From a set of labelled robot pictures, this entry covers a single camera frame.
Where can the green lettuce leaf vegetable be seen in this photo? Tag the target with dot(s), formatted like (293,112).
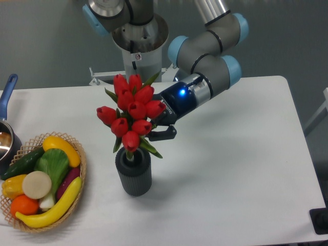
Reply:
(55,163)

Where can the red tulip bouquet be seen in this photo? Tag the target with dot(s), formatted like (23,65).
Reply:
(131,121)

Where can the yellow squash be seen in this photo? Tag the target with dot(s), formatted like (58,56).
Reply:
(55,142)

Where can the blue handled saucepan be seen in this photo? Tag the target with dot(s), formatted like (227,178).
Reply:
(10,142)

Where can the yellow banana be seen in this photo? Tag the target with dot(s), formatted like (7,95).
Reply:
(57,211)

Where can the dark green cucumber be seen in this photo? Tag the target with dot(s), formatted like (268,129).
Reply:
(24,165)

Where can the beige round disc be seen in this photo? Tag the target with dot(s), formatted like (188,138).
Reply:
(36,185)

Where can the dark grey ribbed vase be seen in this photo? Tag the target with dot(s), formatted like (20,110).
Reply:
(135,175)

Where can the white furniture piece right edge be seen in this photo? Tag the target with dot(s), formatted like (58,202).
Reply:
(317,117)

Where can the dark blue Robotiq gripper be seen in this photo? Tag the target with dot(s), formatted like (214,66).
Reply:
(179,101)

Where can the woven wicker basket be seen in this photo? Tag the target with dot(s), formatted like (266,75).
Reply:
(29,146)

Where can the yellow bell pepper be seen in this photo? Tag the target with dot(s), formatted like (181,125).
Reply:
(13,187)

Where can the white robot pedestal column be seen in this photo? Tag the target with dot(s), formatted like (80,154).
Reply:
(141,46)

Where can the black device at table edge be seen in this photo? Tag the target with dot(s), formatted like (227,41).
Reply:
(319,220)

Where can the purple sweet potato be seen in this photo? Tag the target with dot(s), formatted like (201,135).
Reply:
(71,175)

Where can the orange fruit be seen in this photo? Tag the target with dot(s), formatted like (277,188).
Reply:
(24,205)

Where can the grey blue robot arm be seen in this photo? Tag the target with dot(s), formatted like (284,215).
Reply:
(209,71)

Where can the white metal base frame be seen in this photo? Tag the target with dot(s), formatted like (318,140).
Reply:
(102,78)

